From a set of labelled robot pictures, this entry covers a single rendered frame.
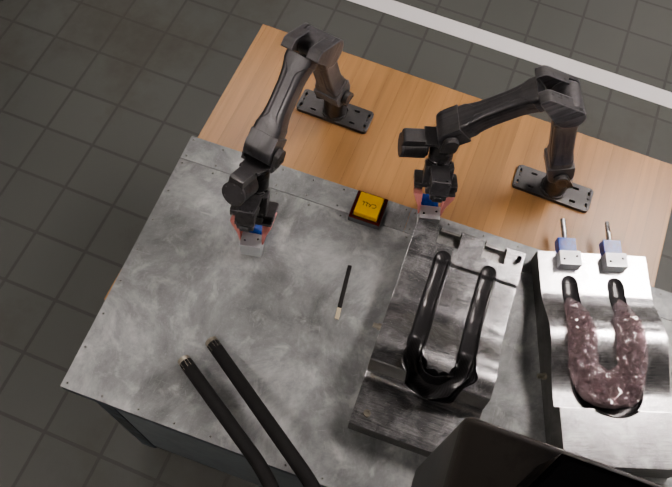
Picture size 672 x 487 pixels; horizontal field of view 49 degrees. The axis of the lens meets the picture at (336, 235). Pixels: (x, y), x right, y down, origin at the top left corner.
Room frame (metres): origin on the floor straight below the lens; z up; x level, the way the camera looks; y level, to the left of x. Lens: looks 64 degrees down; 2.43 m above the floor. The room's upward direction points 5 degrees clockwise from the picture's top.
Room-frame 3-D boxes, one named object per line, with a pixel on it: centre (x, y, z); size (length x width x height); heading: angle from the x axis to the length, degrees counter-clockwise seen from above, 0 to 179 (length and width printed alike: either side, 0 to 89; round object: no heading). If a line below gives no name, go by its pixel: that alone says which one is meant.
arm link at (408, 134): (0.93, -0.19, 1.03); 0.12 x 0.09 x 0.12; 96
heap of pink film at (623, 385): (0.53, -0.61, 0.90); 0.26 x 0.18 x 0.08; 3
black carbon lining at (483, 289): (0.54, -0.27, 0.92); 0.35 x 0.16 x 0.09; 165
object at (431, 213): (0.89, -0.22, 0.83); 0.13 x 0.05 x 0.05; 179
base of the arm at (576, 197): (0.97, -0.54, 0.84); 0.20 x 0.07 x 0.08; 73
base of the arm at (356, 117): (1.15, 0.03, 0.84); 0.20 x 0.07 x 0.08; 73
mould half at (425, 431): (0.53, -0.25, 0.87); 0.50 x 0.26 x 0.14; 165
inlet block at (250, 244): (0.77, 0.19, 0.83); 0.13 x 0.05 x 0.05; 174
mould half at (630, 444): (0.52, -0.62, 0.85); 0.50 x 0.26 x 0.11; 3
